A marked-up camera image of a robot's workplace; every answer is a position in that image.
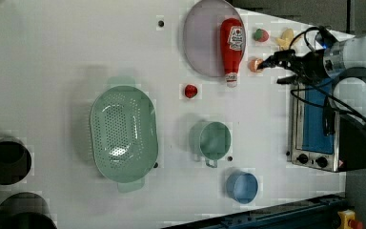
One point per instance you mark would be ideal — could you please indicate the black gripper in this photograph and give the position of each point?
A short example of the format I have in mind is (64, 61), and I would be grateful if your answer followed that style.
(308, 68)

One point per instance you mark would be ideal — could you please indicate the red ketchup bottle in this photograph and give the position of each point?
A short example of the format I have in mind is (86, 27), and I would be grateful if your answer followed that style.
(232, 44)

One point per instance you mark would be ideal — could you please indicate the lavender round plate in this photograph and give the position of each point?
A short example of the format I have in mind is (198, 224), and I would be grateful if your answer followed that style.
(201, 35)

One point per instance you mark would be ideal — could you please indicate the toy peeled banana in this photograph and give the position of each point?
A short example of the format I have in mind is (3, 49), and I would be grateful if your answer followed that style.
(286, 40)

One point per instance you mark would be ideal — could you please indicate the toy orange half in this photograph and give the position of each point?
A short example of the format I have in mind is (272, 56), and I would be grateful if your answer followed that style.
(253, 65)

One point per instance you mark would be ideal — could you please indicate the toy strawberry with green top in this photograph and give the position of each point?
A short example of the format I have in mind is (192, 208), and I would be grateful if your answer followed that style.
(260, 35)

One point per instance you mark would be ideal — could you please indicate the silver toaster oven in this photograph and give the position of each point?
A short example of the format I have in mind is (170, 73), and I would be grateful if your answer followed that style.
(322, 137)

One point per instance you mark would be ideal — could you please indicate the small red toy strawberry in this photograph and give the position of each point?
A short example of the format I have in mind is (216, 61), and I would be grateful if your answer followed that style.
(190, 91)

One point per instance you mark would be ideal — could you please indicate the green mug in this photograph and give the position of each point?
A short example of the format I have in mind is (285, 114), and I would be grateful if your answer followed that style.
(210, 140)

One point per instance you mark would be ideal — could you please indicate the blue bowl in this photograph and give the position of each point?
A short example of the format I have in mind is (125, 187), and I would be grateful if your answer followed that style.
(242, 187)

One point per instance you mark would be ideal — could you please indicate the yellow red emergency button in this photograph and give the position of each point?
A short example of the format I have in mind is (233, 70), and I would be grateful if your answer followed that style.
(348, 220)

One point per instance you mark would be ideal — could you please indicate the green perforated colander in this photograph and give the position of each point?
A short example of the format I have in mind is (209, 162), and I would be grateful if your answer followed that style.
(124, 139)

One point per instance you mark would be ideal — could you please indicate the black cylinder upper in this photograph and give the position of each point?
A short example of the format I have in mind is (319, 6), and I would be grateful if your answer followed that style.
(15, 161)

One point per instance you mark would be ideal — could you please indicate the black cylinder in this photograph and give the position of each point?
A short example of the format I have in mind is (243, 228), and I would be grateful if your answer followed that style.
(25, 211)
(15, 161)

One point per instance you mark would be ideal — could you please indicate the black cylinder lower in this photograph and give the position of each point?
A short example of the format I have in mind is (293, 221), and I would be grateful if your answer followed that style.
(25, 211)

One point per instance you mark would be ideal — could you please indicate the blue metal frame rail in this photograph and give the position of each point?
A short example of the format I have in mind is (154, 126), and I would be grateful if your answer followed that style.
(312, 213)

